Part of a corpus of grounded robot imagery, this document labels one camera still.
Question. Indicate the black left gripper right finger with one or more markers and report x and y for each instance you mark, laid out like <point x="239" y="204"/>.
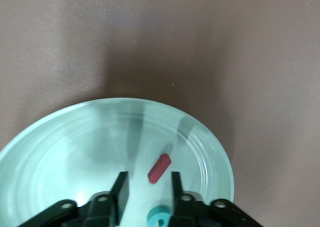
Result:
<point x="185" y="209"/>

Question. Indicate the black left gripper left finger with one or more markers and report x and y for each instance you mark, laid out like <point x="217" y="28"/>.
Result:
<point x="110" y="207"/>

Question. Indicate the teal foam letter c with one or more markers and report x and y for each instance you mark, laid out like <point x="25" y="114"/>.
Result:
<point x="153" y="215"/>

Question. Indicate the dark red foam letter l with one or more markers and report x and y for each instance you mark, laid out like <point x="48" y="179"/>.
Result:
<point x="159" y="168"/>

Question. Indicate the green round plate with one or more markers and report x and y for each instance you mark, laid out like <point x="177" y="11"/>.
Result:
<point x="62" y="162"/>

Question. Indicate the brown table mat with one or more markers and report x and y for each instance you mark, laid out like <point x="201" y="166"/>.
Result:
<point x="50" y="37"/>

